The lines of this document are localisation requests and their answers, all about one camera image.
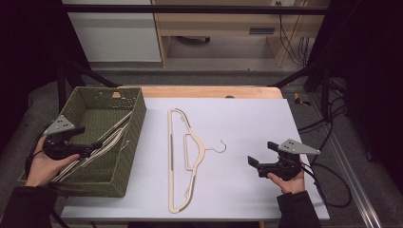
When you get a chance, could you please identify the black floor cables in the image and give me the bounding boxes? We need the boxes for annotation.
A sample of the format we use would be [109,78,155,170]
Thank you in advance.
[297,94,350,134]

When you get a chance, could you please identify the white wall outlet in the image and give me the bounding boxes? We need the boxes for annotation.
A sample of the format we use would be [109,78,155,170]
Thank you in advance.
[270,0,296,8]

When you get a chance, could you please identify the green woven basket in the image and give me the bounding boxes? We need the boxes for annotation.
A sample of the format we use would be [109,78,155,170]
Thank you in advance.
[17,85,147,199]

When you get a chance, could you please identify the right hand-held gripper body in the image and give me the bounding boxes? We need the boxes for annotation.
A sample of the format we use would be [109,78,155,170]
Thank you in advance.
[257,138,321,182]

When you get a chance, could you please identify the hanging black cables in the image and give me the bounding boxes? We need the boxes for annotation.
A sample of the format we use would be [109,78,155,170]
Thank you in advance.
[278,3,313,67]

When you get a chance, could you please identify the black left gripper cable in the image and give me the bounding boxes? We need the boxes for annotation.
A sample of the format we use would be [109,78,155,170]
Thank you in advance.
[24,124,53,179]

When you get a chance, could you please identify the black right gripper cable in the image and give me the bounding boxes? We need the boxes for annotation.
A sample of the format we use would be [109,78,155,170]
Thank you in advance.
[300,161,354,209]

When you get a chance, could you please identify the person's right hand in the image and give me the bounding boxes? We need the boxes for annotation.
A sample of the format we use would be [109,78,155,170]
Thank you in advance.
[266,169,306,195]

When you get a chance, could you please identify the person's left hand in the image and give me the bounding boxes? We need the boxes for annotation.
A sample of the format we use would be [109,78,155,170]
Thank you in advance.
[25,136,81,188]

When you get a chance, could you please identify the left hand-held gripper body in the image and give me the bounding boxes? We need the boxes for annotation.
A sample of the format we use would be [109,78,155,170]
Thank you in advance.
[42,114,96,161]

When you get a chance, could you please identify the beige clothes hanger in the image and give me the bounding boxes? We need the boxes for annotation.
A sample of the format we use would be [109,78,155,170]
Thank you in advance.
[166,107,228,214]
[51,111,133,183]

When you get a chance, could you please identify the white table sheet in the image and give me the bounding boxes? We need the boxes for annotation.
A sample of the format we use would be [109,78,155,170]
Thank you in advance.
[60,97,331,221]

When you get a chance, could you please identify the black curtain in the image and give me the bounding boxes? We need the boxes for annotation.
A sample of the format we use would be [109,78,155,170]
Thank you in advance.
[308,0,403,191]
[0,0,89,150]

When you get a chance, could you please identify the white cabinet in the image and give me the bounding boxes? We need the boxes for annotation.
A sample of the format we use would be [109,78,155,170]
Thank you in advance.
[61,0,163,64]

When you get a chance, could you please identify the black metal frame strut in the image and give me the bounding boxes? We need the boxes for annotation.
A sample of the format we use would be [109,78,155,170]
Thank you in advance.
[56,60,122,112]
[270,61,332,120]

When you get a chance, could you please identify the black horizontal frame bar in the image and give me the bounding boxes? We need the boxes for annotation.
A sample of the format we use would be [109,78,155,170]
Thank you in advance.
[61,4,331,15]

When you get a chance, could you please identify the light wooden desk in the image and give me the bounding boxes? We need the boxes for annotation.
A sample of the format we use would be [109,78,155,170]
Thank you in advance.
[151,0,332,68]

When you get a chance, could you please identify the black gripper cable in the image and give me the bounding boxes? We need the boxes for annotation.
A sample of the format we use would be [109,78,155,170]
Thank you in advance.
[300,161,354,209]
[24,124,53,179]

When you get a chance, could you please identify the yellow and black tool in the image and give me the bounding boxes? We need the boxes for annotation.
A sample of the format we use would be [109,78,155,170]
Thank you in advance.
[293,92,312,107]

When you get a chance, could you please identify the black chair foot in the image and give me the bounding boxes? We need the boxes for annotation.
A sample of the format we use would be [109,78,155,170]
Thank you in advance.
[175,35,211,45]

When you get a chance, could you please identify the aluminium rail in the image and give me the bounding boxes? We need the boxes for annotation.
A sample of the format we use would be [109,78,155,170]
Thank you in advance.
[308,91,384,228]

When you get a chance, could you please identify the grey desk handle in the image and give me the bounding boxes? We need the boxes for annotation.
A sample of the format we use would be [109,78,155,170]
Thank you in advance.
[248,27,276,35]

